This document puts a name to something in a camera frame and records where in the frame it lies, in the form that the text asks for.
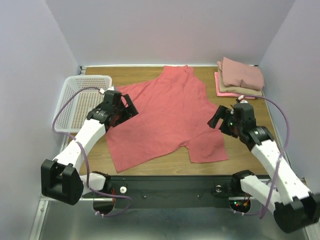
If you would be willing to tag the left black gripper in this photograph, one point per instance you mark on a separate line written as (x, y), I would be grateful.
(130, 111)

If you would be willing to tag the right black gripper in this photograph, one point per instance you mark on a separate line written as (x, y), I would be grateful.
(225, 122)

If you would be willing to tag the red t-shirt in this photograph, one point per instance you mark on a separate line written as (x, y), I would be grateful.
(173, 112)

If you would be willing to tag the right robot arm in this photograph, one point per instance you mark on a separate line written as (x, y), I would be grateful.
(291, 202)

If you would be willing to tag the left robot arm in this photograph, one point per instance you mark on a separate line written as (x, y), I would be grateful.
(60, 178)

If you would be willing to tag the folded bright pink shirt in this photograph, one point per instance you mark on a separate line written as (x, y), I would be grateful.
(219, 94)

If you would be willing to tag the folded tan shirt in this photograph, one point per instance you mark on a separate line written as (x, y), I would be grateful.
(234, 90)

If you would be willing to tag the folded dusty pink shirt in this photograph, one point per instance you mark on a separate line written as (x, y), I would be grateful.
(237, 74)

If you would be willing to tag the white perforated plastic basket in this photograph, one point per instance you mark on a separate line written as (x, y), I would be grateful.
(79, 89)

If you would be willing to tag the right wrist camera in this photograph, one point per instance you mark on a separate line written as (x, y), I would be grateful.
(241, 99)

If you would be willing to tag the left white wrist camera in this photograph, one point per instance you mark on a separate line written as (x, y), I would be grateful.
(103, 91)

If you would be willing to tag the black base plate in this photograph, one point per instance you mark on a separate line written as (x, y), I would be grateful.
(177, 191)

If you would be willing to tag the aluminium frame rail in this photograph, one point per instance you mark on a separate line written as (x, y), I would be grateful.
(59, 221)

